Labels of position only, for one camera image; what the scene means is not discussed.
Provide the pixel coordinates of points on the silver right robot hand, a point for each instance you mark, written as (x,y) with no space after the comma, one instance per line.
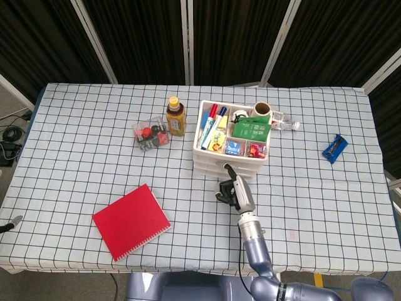
(244,194)

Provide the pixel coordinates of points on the clear plastic drawer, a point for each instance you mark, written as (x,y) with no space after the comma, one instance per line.
(247,163)

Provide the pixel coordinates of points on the white desk organizer with drawers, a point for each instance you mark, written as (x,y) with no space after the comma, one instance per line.
(206,166)

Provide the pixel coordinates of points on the clear box of coffee capsules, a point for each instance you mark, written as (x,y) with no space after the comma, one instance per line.
(150,135)

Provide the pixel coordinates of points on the red candy packet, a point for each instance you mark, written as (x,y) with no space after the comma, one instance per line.
(257,150)

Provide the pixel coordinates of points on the blue candy packet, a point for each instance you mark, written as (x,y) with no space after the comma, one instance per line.
(234,148)

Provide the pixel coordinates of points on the yellow snack packet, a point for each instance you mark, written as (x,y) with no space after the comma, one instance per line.
(217,141)

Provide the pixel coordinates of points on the green tea packet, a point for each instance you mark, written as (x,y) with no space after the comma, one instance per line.
(250,131)
(260,120)

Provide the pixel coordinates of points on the yellow sticky note pad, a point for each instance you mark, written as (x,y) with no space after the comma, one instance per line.
(223,122)

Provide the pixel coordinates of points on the cardboard tape roll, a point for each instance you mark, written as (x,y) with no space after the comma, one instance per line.
(259,113)

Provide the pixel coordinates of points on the clear plastic water bottle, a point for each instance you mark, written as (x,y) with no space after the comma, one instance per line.
(283,121)

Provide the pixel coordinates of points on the blue eraser block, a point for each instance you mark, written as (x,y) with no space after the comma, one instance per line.
(205,119)

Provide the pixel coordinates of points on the whiteboard marker with blue cap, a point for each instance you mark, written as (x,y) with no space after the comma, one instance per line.
(223,111)

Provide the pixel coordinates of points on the whiteboard marker with red cap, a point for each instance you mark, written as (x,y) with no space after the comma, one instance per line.
(213,109)

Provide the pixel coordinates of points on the tea bottle with yellow cap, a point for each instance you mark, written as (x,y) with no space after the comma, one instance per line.
(176,120)

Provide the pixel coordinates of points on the blue snack bar wrapper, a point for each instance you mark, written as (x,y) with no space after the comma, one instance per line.
(335,148)

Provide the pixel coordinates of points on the grey-blue robot torso base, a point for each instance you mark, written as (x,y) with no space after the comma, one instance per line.
(188,288)

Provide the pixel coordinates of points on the red spiral notebook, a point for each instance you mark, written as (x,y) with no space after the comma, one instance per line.
(131,222)

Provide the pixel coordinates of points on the checkered light blue tablecloth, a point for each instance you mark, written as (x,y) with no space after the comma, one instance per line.
(125,175)

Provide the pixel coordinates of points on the black folding partition screen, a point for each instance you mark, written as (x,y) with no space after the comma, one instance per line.
(141,37)

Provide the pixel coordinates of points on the black power adapter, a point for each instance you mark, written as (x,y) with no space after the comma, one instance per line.
(6,156)

